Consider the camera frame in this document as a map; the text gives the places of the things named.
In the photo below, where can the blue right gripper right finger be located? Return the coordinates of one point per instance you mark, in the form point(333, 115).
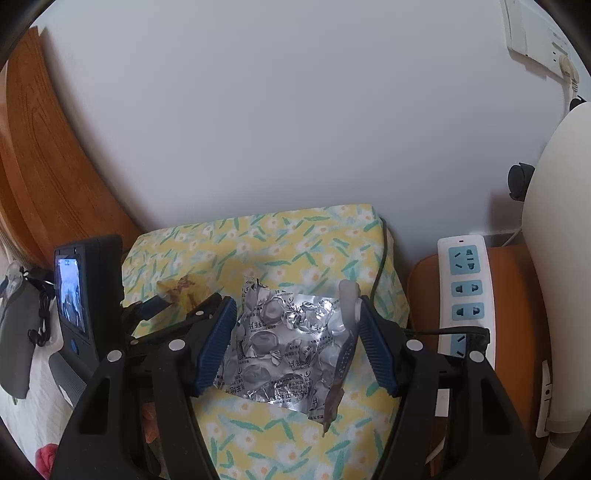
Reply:
point(382, 342)

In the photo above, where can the grey fabric device bag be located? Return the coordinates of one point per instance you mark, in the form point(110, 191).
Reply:
point(19, 314)

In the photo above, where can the white power strip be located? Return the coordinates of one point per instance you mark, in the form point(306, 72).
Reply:
point(466, 288)

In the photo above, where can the white cylindrical appliance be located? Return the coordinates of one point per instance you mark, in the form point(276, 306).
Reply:
point(556, 228)

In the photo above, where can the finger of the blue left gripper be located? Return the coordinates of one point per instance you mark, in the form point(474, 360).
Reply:
point(153, 306)

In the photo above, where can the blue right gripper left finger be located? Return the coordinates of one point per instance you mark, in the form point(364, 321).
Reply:
point(212, 336)

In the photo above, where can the white wall socket panel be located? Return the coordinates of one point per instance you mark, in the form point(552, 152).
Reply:
point(539, 45)

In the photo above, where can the orange wooden nightstand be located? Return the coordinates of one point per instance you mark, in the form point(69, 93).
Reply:
point(523, 342)

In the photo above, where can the orange wooden headboard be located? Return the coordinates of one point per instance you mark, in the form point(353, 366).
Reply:
point(51, 193)

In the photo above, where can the black camera screen unit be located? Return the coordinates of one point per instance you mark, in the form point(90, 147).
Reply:
point(89, 293)

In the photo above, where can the yellow floral bed sheet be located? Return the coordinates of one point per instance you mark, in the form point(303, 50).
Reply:
point(305, 252)

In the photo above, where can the yellow candy wrapper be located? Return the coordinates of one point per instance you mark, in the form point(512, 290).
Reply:
point(185, 292)

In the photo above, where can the silver foil blister pack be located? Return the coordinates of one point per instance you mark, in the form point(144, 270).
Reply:
point(293, 350)

